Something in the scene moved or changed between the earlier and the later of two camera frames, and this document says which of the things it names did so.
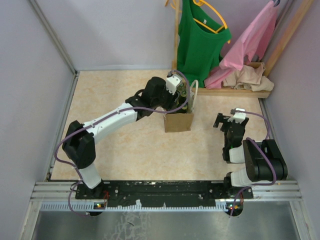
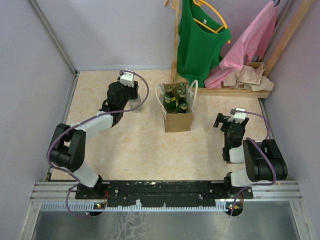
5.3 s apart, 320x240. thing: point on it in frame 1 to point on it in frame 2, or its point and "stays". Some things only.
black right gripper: (220, 118) stays
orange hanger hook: (174, 2) stays
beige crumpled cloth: (249, 78) stays
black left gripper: (171, 103) to (134, 90)
